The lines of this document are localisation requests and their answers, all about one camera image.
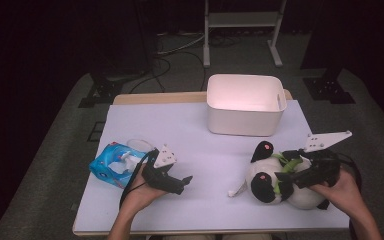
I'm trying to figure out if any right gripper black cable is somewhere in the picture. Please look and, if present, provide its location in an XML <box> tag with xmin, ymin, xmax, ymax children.
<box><xmin>338</xmin><ymin>153</ymin><xmax>363</xmax><ymax>193</ymax></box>

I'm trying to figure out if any person's right hand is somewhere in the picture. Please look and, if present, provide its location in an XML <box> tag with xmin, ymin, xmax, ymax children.
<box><xmin>308</xmin><ymin>168</ymin><xmax>363</xmax><ymax>218</ymax></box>

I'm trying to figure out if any white wet wipe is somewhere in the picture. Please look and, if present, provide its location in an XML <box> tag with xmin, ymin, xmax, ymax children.
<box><xmin>108</xmin><ymin>151</ymin><xmax>143</xmax><ymax>175</ymax></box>

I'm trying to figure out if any grey floor cable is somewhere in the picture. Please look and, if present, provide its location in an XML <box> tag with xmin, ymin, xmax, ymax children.
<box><xmin>156</xmin><ymin>33</ymin><xmax>208</xmax><ymax>56</ymax></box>

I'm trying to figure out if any black floor cable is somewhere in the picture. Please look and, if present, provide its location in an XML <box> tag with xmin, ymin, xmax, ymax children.
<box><xmin>129</xmin><ymin>56</ymin><xmax>172</xmax><ymax>94</ymax></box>

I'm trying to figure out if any panda plush toy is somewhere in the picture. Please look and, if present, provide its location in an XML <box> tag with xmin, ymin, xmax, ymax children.
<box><xmin>228</xmin><ymin>140</ymin><xmax>331</xmax><ymax>211</ymax></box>

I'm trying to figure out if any white plastic storage bin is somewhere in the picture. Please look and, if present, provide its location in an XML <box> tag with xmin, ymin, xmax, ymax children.
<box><xmin>206</xmin><ymin>73</ymin><xmax>288</xmax><ymax>137</ymax></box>

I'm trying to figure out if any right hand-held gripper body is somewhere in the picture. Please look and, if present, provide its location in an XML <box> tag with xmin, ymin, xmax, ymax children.
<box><xmin>294</xmin><ymin>130</ymin><xmax>353</xmax><ymax>189</ymax></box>

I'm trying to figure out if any blue wet wipes pack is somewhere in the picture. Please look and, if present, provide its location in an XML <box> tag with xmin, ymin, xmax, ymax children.
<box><xmin>88</xmin><ymin>138</ymin><xmax>156</xmax><ymax>190</ymax></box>

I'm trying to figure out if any white metal stand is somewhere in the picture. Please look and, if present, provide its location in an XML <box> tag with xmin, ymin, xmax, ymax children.
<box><xmin>202</xmin><ymin>0</ymin><xmax>288</xmax><ymax>69</ymax></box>

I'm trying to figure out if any person's left hand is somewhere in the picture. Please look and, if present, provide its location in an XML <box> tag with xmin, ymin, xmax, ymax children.
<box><xmin>119</xmin><ymin>164</ymin><xmax>168</xmax><ymax>214</ymax></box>

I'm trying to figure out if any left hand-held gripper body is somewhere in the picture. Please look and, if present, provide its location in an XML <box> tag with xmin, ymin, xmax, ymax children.
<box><xmin>142</xmin><ymin>143</ymin><xmax>178</xmax><ymax>192</ymax></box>

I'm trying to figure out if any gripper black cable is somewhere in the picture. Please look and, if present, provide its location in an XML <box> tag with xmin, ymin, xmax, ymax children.
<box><xmin>119</xmin><ymin>149</ymin><xmax>159</xmax><ymax>209</ymax></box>
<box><xmin>338</xmin><ymin>153</ymin><xmax>363</xmax><ymax>193</ymax></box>

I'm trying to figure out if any black stand base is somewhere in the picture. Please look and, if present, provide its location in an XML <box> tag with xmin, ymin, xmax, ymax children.
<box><xmin>302</xmin><ymin>68</ymin><xmax>356</xmax><ymax>105</ymax></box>
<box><xmin>78</xmin><ymin>71</ymin><xmax>124</xmax><ymax>108</ymax></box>

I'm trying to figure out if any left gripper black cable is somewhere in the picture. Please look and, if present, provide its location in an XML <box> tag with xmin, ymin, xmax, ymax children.
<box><xmin>119</xmin><ymin>149</ymin><xmax>159</xmax><ymax>209</ymax></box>

